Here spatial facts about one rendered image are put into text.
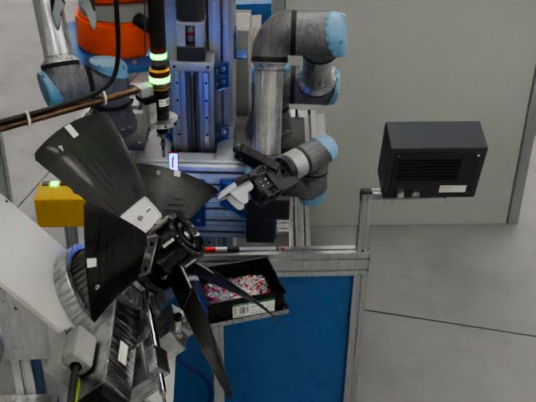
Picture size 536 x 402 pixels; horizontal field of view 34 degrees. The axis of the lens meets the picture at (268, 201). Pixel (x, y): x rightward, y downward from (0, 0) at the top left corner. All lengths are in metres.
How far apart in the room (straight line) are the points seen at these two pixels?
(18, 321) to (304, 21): 1.01
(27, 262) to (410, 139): 1.03
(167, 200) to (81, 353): 0.53
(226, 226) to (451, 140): 0.87
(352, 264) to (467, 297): 1.38
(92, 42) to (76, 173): 4.10
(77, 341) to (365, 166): 2.51
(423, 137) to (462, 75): 1.62
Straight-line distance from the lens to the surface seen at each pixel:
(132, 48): 5.97
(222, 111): 2.94
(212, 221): 2.90
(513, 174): 4.29
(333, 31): 2.28
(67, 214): 2.45
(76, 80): 2.70
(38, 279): 1.97
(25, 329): 2.05
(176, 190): 2.19
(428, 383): 3.45
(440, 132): 2.41
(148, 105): 1.88
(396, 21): 3.82
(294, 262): 2.56
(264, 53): 2.29
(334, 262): 2.57
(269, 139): 2.31
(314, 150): 2.26
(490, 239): 4.29
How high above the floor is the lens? 2.31
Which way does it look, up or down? 32 degrees down
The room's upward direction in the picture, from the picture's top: 1 degrees clockwise
